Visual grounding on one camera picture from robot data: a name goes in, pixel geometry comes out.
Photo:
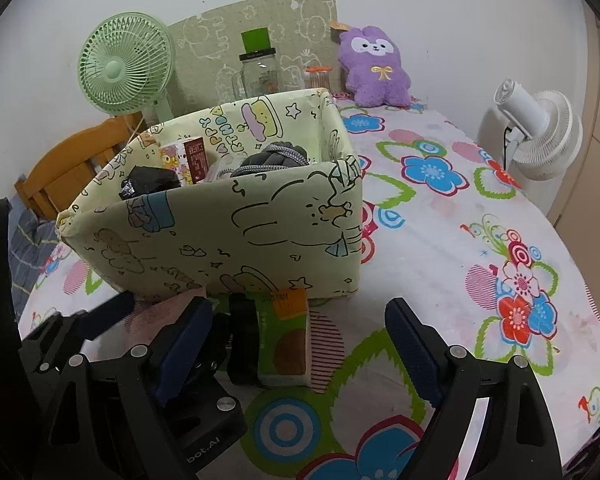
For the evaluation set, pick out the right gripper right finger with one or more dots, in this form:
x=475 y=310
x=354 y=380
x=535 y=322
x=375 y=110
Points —
x=517 y=439

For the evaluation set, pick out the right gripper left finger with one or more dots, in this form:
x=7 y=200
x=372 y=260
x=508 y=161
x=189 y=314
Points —
x=158 y=412

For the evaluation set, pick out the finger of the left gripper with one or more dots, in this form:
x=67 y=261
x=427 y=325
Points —
x=243 y=359
x=97 y=321

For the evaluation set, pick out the green tissue pack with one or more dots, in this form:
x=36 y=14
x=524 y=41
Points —
x=284 y=330

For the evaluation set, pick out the pink paper packet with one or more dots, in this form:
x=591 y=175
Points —
x=146 y=321

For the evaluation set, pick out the black plastic bag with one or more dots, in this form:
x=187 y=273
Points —
x=147 y=180

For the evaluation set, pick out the clear bag of masks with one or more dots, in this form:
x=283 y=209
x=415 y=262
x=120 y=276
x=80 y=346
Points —
x=224 y=167

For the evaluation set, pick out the grey drawstring pouch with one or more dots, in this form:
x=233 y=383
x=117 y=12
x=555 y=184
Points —
x=275 y=156

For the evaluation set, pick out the cartoon tissue pack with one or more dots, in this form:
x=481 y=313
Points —
x=187 y=159

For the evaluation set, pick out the grey plaid pillow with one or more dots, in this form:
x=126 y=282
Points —
x=31 y=242

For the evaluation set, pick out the yellow cartoon fabric box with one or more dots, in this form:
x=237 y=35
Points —
x=297 y=228

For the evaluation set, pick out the floral tablecloth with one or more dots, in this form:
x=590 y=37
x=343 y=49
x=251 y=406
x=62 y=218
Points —
x=443 y=227

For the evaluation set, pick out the wooden door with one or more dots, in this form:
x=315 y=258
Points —
x=576 y=210

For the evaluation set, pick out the glass mason jar mug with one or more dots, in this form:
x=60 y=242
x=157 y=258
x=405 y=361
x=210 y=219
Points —
x=258 y=76

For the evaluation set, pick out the green desk fan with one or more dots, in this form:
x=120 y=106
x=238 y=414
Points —
x=126 y=64

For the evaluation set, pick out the toothpick jar orange lid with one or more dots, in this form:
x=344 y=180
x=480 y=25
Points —
x=317 y=77

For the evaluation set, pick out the purple plush bunny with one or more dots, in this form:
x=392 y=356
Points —
x=373 y=66

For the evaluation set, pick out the green cup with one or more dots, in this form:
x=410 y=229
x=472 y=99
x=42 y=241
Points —
x=255 y=40

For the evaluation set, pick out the white standing fan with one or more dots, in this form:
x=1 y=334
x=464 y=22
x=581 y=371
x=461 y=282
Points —
x=539 y=140

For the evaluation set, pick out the green patterned cardboard panel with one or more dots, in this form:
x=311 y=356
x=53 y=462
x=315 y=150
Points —
x=207 y=48

